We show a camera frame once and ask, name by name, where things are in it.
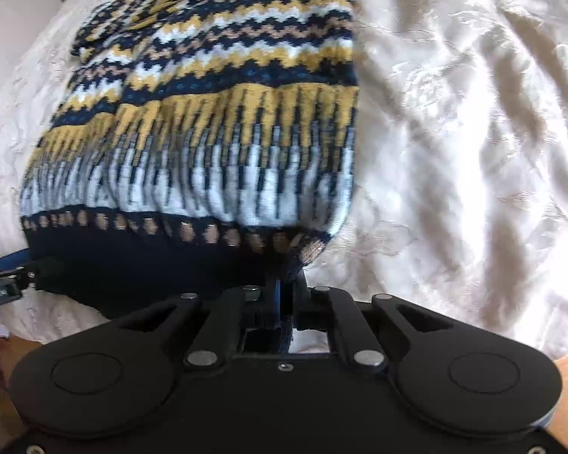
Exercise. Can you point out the white embroidered bedspread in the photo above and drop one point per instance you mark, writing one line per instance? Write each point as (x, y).
(461, 165)

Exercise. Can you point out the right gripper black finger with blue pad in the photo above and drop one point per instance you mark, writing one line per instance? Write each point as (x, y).
(17, 260)

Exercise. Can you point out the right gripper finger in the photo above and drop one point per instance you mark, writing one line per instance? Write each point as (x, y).
(333, 312)
(243, 320)

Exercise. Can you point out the navy yellow white knit sweater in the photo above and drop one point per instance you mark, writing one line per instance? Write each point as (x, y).
(200, 145)

